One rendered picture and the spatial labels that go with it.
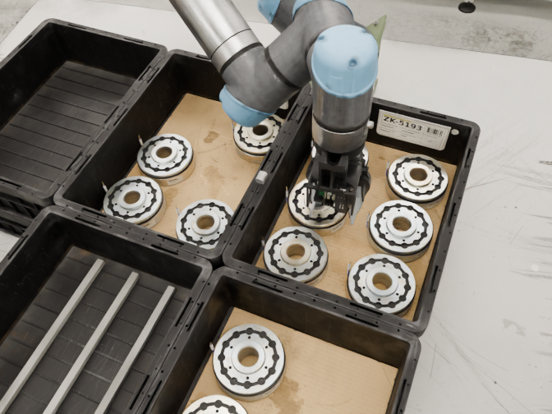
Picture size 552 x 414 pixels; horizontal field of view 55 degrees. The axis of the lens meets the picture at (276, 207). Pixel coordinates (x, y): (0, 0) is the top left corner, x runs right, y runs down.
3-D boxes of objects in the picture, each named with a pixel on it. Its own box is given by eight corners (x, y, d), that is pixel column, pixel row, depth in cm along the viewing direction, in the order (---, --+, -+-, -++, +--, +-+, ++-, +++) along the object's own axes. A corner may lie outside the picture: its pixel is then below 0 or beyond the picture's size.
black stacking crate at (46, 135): (68, 62, 122) (48, 19, 112) (181, 92, 114) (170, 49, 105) (-53, 192, 101) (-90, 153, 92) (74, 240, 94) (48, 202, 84)
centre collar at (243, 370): (237, 337, 77) (236, 335, 76) (269, 345, 76) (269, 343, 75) (226, 370, 74) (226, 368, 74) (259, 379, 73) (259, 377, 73)
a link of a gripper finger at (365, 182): (343, 201, 86) (335, 167, 80) (345, 193, 87) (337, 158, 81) (372, 204, 85) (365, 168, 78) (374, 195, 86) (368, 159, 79)
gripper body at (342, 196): (304, 209, 81) (303, 158, 71) (316, 166, 85) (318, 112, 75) (354, 218, 79) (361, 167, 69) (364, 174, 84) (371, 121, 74)
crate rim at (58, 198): (173, 56, 106) (171, 46, 104) (314, 91, 99) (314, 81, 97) (53, 210, 86) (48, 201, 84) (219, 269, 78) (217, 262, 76)
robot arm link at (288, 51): (261, 25, 75) (273, 77, 69) (320, -33, 69) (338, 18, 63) (299, 53, 80) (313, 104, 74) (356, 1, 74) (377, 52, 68)
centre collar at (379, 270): (373, 263, 83) (373, 261, 82) (402, 276, 81) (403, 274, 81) (360, 288, 80) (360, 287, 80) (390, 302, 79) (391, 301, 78)
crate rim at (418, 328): (314, 91, 99) (315, 81, 97) (479, 133, 91) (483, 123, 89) (219, 270, 78) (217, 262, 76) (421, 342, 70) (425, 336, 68)
